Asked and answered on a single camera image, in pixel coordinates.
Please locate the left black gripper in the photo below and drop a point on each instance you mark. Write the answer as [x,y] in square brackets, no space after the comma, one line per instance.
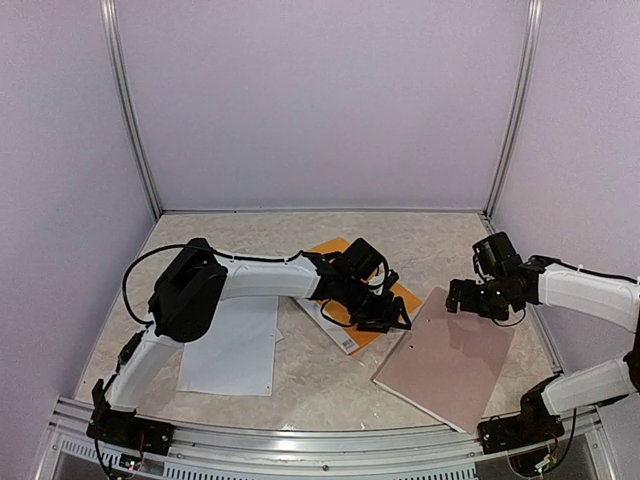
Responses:
[381,317]

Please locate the aluminium frame post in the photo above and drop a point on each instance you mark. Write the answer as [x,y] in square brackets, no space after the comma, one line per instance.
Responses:
[108,10]
[517,108]

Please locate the orange folder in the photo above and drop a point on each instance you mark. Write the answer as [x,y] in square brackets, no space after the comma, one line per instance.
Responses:
[331,316]

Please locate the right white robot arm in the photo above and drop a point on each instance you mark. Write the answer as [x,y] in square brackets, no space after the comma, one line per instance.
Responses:
[593,318]

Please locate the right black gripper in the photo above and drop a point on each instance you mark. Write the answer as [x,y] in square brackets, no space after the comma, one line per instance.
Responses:
[468,302]

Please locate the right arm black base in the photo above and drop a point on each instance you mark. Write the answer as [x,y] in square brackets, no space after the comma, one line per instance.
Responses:
[533,424]

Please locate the left aluminium frame post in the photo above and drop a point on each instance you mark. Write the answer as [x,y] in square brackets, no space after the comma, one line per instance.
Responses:
[108,10]

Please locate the right aluminium frame post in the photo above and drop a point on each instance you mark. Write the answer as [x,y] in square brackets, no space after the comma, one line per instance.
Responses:
[517,108]

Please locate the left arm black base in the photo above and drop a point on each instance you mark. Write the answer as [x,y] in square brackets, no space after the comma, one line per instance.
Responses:
[127,430]

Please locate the white paper sheet on table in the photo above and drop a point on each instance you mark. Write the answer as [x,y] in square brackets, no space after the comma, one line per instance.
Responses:
[236,356]

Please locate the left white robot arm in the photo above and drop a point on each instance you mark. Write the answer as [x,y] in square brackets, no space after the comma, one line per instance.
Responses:
[186,296]

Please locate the front aluminium rail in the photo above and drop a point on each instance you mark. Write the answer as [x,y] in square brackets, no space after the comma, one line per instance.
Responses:
[208,452]

